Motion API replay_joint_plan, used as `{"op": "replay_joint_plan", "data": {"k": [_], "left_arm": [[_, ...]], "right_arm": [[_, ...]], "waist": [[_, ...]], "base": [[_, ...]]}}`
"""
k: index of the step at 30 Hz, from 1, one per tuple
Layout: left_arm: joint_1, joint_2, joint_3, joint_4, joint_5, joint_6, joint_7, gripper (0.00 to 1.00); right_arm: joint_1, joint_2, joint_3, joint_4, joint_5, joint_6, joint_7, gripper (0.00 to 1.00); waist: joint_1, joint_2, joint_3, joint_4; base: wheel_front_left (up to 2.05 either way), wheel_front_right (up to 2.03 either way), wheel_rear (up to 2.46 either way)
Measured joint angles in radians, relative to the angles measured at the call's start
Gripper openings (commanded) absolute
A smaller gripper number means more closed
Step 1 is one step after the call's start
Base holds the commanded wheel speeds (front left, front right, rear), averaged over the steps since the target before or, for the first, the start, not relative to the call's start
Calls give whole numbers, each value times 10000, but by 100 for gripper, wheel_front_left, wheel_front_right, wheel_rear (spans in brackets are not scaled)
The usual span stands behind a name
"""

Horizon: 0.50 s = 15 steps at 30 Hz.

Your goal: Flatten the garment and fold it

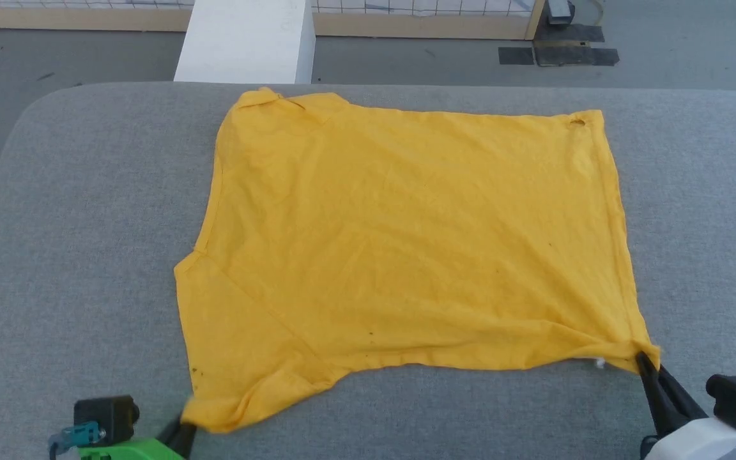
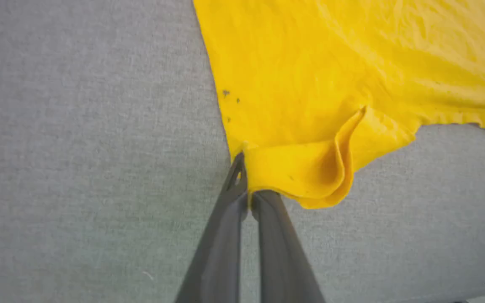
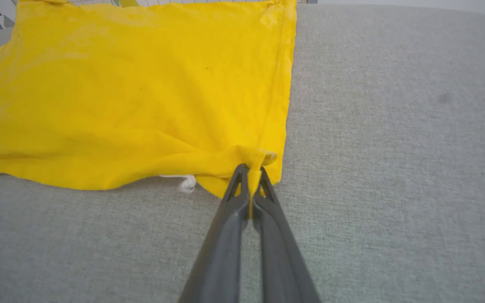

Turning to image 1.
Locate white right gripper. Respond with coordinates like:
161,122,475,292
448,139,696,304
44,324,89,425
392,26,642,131
634,350,736,460

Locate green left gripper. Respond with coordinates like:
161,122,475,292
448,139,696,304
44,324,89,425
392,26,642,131
77,414,198,460

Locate yellow t-shirt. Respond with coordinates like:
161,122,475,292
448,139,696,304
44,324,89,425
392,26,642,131
173,86,661,435

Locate grey fabric sofa cushion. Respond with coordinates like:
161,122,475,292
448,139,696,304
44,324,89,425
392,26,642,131
0,81,736,460

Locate small black floor mat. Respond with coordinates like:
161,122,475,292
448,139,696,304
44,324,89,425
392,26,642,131
498,46,535,66

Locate grey metal stand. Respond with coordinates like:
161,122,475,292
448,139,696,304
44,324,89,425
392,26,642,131
546,0,577,26

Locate white box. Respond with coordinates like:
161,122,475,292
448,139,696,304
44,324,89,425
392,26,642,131
174,0,317,85

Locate teal left camera connector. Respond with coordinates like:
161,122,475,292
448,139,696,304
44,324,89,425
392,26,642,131
48,421,102,457

